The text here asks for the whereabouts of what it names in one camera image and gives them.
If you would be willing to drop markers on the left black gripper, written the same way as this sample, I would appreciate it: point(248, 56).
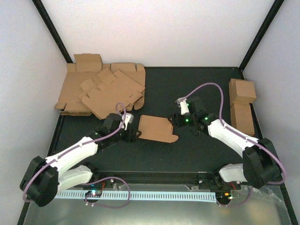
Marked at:
point(131, 138)

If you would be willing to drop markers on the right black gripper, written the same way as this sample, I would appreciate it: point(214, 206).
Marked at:
point(176, 119)

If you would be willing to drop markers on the cardboard box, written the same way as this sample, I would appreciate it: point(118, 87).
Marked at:
point(156, 129)
point(241, 91)
point(241, 118)

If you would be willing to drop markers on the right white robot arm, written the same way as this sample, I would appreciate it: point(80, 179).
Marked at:
point(259, 166)

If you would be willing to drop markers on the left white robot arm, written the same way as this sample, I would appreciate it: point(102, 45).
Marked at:
point(46, 177)

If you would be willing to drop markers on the stack of flat cardboard blanks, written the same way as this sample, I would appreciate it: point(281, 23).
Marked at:
point(88, 66)

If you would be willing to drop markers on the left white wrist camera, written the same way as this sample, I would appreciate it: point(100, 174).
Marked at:
point(128, 119)

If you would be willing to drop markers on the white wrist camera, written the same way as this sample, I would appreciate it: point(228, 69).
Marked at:
point(183, 105)
point(128, 119)

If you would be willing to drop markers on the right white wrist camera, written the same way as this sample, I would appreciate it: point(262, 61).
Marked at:
point(183, 105)

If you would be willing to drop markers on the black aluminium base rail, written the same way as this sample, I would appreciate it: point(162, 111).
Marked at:
point(208, 180)

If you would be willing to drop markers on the light blue slotted cable duct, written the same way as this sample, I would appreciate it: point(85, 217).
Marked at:
point(139, 196)

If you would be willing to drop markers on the right black frame post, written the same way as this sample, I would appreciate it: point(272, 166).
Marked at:
point(274, 9)

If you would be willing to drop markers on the black frame post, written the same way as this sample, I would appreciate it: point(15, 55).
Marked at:
point(52, 29)
point(274, 9)

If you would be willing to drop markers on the left black frame post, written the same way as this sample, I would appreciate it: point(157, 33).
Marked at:
point(52, 29)

